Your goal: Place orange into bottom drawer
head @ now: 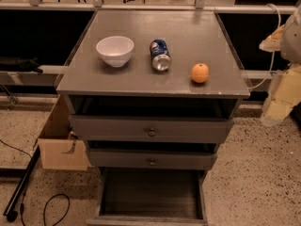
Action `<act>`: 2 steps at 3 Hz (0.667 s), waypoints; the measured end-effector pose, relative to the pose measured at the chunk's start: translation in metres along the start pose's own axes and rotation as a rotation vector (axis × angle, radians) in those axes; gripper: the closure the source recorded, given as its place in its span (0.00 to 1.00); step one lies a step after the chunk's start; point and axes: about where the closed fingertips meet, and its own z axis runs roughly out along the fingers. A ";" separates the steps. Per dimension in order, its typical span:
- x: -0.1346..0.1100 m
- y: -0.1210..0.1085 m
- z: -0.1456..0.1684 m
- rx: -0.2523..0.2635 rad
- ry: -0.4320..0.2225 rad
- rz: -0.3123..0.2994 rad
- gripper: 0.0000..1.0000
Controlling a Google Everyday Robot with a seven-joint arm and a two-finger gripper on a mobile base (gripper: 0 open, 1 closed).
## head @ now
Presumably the blue soda can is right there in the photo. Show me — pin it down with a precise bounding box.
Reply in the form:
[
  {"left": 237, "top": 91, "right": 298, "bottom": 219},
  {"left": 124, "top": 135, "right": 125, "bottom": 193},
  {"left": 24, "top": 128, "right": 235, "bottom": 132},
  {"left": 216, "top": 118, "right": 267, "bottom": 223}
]
[{"left": 150, "top": 39, "right": 171, "bottom": 72}]

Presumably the white hanging cable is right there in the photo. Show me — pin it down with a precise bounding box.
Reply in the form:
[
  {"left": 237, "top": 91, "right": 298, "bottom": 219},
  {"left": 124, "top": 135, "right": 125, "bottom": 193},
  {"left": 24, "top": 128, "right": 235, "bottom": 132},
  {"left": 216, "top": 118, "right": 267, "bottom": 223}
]
[{"left": 248, "top": 3, "right": 282, "bottom": 91}]

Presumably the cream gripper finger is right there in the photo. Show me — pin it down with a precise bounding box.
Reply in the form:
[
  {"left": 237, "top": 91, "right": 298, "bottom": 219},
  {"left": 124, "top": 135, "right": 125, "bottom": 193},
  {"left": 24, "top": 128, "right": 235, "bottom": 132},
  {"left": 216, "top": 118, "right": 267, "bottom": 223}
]
[
  {"left": 259, "top": 24, "right": 285, "bottom": 53},
  {"left": 261, "top": 64, "right": 301, "bottom": 127}
]

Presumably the grey open bottom drawer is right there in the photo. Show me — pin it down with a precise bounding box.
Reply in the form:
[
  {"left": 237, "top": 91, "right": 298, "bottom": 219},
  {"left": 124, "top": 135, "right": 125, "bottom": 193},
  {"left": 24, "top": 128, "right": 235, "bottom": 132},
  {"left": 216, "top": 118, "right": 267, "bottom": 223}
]
[{"left": 87, "top": 168, "right": 209, "bottom": 226}]

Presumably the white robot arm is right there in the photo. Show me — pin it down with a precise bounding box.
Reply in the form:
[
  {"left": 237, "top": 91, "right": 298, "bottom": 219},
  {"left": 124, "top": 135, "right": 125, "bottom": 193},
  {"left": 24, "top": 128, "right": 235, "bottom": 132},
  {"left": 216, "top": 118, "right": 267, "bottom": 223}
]
[{"left": 260, "top": 7, "right": 301, "bottom": 126}]

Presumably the grey wooden drawer cabinet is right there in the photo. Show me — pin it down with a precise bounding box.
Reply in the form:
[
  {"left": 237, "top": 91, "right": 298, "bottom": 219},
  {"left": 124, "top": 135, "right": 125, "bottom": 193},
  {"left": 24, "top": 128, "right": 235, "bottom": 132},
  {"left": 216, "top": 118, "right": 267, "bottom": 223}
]
[{"left": 55, "top": 9, "right": 251, "bottom": 226}]

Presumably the cardboard box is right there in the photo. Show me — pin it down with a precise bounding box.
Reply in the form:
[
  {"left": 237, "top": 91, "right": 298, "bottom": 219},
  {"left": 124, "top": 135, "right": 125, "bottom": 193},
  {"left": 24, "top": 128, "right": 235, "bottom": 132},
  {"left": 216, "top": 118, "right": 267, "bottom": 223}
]
[{"left": 38, "top": 96, "right": 89, "bottom": 171}]

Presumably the white bowl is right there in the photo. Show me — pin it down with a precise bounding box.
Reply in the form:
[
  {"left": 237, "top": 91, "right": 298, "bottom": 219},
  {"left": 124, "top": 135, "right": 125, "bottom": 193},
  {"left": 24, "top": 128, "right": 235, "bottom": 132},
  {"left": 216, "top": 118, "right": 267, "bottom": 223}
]
[{"left": 96, "top": 36, "right": 135, "bottom": 68}]

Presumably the grey top drawer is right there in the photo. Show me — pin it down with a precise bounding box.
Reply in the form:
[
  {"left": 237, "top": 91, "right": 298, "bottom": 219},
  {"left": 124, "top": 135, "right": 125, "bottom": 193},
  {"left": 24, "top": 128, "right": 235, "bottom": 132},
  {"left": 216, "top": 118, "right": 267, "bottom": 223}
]
[{"left": 70, "top": 115, "right": 233, "bottom": 144}]

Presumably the metal frame railing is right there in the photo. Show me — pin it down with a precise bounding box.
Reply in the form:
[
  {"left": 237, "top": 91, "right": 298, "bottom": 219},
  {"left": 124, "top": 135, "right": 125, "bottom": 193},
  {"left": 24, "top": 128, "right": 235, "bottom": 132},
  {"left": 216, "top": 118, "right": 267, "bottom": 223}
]
[{"left": 0, "top": 0, "right": 301, "bottom": 16}]

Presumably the orange fruit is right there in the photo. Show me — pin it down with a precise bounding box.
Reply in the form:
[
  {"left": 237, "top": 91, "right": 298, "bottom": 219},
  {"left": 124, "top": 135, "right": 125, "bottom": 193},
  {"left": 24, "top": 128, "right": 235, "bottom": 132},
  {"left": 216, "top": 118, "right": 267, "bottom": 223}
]
[{"left": 191, "top": 63, "right": 210, "bottom": 83}]

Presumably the grey middle drawer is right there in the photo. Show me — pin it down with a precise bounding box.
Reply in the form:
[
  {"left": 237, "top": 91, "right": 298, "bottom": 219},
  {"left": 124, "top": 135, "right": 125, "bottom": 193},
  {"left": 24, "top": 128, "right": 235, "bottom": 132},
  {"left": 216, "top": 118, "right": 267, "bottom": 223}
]
[{"left": 87, "top": 149, "right": 217, "bottom": 170}]

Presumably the black cable on floor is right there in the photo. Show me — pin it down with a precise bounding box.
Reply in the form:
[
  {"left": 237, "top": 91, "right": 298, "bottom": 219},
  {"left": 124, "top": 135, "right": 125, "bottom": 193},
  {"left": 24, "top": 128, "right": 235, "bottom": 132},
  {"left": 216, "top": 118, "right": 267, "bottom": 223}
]
[{"left": 0, "top": 138, "right": 71, "bottom": 226}]

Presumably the black floor rail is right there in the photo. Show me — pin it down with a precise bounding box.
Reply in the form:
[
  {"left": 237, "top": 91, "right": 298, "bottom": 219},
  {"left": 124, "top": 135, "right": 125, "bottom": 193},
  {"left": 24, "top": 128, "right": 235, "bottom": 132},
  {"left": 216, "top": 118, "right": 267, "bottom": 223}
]
[{"left": 0, "top": 148, "right": 40, "bottom": 222}]

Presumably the black bag on ledge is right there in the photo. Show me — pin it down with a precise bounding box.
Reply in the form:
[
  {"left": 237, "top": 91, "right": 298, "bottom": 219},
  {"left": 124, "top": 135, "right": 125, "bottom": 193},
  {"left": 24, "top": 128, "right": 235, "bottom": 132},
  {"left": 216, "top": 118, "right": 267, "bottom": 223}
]
[{"left": 0, "top": 56, "right": 43, "bottom": 73}]

